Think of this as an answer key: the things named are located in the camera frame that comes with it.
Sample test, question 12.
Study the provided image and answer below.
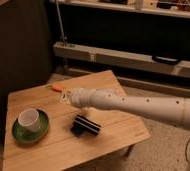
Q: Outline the grey metal rail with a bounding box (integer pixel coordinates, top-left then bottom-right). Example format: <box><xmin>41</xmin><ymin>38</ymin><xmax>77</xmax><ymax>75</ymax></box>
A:
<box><xmin>53</xmin><ymin>42</ymin><xmax>190</xmax><ymax>78</ymax></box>

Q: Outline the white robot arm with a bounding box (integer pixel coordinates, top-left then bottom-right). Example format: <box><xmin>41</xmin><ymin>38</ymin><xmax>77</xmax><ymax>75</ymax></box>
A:
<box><xmin>62</xmin><ymin>88</ymin><xmax>190</xmax><ymax>171</ymax></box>

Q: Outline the wooden table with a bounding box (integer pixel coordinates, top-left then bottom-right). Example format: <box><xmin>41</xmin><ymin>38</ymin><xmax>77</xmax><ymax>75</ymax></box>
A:
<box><xmin>1</xmin><ymin>69</ymin><xmax>151</xmax><ymax>171</ymax></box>

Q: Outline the metal pole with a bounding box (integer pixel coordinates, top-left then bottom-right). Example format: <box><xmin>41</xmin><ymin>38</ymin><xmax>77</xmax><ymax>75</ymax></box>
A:
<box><xmin>55</xmin><ymin>0</ymin><xmax>67</xmax><ymax>46</ymax></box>

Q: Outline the blue small object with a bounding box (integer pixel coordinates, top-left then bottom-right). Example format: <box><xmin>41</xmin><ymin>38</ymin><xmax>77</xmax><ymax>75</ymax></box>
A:
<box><xmin>71</xmin><ymin>127</ymin><xmax>84</xmax><ymax>137</ymax></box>

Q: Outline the orange carrot toy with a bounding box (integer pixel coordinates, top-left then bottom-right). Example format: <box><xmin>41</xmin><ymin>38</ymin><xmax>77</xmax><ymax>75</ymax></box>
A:
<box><xmin>49</xmin><ymin>83</ymin><xmax>66</xmax><ymax>93</ymax></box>

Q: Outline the green saucer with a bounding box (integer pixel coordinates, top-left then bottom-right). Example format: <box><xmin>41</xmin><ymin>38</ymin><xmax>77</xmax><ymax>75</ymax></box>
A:
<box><xmin>12</xmin><ymin>109</ymin><xmax>50</xmax><ymax>144</ymax></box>

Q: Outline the white cup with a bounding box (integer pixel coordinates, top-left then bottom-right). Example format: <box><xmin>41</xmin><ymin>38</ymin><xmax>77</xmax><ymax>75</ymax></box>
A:
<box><xmin>18</xmin><ymin>108</ymin><xmax>41</xmax><ymax>132</ymax></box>

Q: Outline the upper shelf with clutter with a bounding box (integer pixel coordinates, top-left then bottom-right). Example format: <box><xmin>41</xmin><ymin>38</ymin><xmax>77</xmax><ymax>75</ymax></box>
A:
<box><xmin>49</xmin><ymin>0</ymin><xmax>190</xmax><ymax>20</ymax></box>

